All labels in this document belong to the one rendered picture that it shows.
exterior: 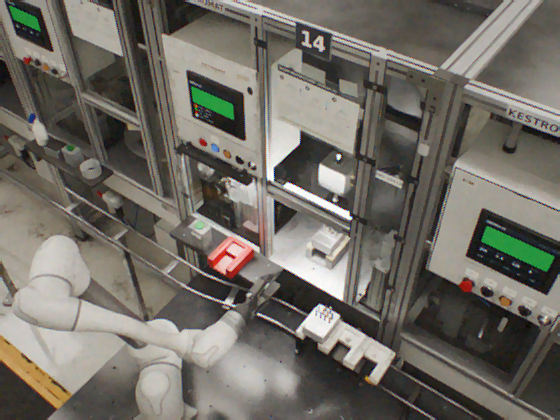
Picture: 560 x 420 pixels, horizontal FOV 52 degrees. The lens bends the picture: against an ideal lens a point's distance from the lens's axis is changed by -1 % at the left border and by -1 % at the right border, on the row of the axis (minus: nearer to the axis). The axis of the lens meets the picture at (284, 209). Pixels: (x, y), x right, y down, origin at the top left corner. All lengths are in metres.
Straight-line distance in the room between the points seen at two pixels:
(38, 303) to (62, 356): 1.68
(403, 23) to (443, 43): 0.15
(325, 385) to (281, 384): 0.18
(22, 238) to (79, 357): 1.05
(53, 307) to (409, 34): 1.30
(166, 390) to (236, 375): 0.40
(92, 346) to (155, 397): 1.36
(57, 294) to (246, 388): 0.93
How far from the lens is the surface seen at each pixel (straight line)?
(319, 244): 2.43
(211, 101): 2.09
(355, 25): 1.80
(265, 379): 2.46
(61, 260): 1.93
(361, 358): 2.34
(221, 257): 2.51
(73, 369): 3.45
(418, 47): 1.72
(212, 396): 2.44
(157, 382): 2.19
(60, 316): 1.85
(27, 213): 4.33
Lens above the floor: 2.85
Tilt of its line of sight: 46 degrees down
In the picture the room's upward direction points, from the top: straight up
